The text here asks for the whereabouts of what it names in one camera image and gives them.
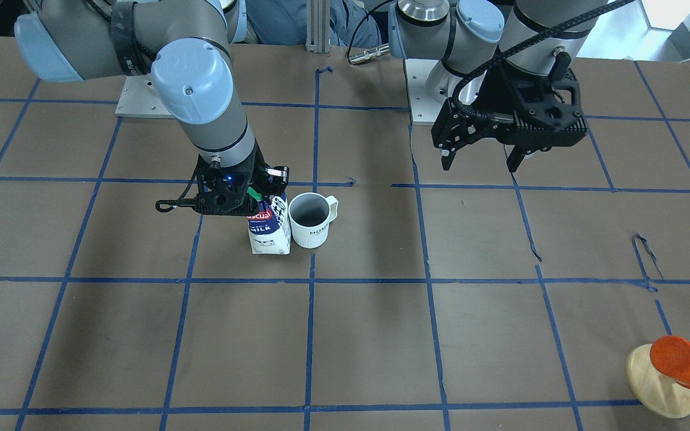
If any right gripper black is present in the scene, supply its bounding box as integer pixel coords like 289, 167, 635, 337
155, 144, 290, 216

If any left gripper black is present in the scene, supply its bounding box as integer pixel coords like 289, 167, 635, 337
431, 51, 589, 174

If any blue white milk carton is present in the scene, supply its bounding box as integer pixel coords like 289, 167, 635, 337
247, 193, 291, 256

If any white ribbed mug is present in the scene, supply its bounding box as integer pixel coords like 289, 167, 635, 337
289, 193, 339, 249

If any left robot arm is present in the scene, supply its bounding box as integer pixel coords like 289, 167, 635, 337
387, 1, 609, 172

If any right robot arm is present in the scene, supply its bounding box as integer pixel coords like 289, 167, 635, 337
14, 1, 289, 216

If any seated person in blue shirt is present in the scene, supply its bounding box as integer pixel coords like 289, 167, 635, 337
246, 1, 389, 48

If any wooden mug tree stand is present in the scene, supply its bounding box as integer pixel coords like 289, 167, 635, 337
625, 344, 690, 419

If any orange mug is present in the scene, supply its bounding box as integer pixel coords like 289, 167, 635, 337
649, 335, 690, 389

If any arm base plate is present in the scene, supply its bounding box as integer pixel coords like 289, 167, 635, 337
115, 75, 173, 119
404, 58, 461, 126

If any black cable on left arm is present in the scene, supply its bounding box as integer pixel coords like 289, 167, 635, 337
452, 0, 636, 120

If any aluminium frame post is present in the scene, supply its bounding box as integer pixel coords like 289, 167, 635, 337
305, 0, 331, 54

